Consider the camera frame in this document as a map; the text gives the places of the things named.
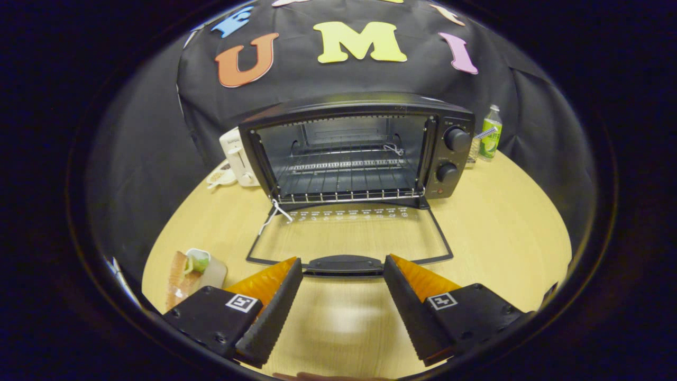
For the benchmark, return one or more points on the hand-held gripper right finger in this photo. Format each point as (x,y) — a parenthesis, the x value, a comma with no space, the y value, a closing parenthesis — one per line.
(415,317)

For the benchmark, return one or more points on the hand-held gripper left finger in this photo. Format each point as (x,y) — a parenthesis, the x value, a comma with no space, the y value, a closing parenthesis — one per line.
(272,317)

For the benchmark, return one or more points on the toast sandwich with lettuce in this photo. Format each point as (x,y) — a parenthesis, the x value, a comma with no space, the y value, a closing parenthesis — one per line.
(180,280)

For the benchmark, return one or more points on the black toaster oven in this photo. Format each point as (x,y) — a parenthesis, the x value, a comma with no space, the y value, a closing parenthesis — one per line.
(455,159)

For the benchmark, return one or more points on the white toaster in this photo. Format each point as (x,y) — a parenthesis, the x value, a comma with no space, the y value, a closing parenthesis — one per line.
(238,156)

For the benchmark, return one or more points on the small white snack dish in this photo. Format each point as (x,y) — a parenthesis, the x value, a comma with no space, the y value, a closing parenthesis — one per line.
(221,176)

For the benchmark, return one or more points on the green label plastic bottle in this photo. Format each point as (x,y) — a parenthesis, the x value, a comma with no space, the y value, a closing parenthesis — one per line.
(491,137)

